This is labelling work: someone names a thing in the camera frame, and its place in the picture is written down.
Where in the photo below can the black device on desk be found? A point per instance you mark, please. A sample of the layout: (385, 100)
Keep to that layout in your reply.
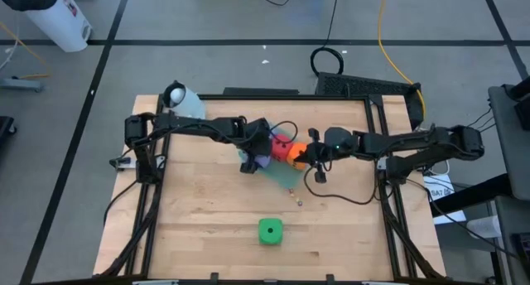
(522, 111)

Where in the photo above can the black metal bar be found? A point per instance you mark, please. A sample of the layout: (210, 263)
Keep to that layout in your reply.
(476, 191)

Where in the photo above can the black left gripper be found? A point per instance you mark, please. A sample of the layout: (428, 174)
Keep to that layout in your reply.
(258, 138)

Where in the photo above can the red foam die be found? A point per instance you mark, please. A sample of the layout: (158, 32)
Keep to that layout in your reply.
(280, 150)

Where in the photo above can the white cylinder bin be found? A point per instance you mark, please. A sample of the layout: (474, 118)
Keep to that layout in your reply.
(54, 15)

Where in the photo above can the green foam die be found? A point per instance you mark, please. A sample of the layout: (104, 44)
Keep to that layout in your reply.
(265, 237)

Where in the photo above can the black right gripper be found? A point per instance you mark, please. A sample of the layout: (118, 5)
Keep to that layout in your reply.
(337, 142)

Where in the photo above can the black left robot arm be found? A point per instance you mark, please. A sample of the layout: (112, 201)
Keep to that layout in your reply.
(186, 125)

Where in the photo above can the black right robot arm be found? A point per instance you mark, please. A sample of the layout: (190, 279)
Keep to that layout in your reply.
(414, 142)

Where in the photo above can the silver metal bracket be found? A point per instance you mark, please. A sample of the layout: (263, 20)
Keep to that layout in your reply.
(381, 164)
(122, 163)

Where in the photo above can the grey desk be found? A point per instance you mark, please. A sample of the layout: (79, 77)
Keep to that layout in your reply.
(509, 152)

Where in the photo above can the grey stand foot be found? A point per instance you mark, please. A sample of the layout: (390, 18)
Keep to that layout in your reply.
(20, 85)

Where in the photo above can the grey cabinet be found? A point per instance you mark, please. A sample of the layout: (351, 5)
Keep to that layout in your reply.
(509, 218)

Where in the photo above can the white paper label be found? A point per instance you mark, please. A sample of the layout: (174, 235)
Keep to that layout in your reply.
(441, 191)

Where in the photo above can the purple foam die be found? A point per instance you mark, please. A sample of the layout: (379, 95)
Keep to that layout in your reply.
(264, 161)

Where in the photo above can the black floor object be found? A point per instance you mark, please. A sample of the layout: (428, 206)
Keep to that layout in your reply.
(6, 125)

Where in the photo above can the orange foam die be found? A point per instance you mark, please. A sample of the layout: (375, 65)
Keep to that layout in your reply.
(296, 152)

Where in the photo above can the teal translucent plastic bin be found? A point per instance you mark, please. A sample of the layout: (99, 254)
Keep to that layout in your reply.
(285, 175)

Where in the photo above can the flat black box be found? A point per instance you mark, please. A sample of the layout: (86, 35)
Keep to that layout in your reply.
(261, 91)

